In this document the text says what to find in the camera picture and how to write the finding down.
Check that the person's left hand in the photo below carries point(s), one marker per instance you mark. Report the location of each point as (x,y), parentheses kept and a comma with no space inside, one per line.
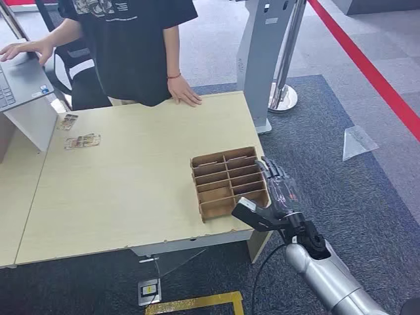
(182,91)

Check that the person's right hand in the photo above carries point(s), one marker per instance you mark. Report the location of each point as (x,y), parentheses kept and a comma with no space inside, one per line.
(36,47)

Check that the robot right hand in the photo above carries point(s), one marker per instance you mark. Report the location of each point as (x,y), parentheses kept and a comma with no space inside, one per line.
(283,191)

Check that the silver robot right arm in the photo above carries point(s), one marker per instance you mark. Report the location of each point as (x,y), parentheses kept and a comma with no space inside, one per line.
(328,276)

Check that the person's left forearm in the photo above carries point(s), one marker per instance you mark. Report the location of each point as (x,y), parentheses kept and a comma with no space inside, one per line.
(172,52)

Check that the person's right forearm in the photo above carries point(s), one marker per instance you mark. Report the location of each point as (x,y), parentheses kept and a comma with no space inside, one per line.
(64,35)

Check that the person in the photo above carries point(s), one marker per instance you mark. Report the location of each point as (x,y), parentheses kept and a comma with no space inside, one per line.
(131,52)

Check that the grey laptop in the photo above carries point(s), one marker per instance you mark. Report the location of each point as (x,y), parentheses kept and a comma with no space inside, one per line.
(22,82)

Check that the black office chair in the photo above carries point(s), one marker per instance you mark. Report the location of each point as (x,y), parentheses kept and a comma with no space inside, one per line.
(82,69)

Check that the white laptop stand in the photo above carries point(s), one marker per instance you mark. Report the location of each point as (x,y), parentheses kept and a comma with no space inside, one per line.
(36,124)

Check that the brown wooden slotted tray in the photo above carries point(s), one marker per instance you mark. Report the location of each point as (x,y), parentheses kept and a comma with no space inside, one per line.
(216,191)

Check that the grey kiosk stand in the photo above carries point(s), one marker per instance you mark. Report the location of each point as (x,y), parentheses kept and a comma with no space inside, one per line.
(259,56)

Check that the clear plastic sheet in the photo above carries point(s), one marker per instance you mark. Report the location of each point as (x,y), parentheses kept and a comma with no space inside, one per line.
(357,141)

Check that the red barrier belt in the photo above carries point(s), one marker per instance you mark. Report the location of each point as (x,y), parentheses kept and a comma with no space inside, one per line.
(370,71)

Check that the metal floor socket box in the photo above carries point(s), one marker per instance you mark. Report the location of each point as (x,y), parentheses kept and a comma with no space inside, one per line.
(149,291)

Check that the grey platform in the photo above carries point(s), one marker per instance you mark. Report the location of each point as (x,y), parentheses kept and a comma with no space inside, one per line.
(377,5)

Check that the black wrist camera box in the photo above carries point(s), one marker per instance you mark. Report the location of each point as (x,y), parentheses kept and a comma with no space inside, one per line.
(252,214)

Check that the chrome stanchion post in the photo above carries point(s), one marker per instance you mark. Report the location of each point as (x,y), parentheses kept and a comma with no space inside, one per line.
(283,93)

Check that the grey desk frame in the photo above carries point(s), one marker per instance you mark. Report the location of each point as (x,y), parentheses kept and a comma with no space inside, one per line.
(190,243)

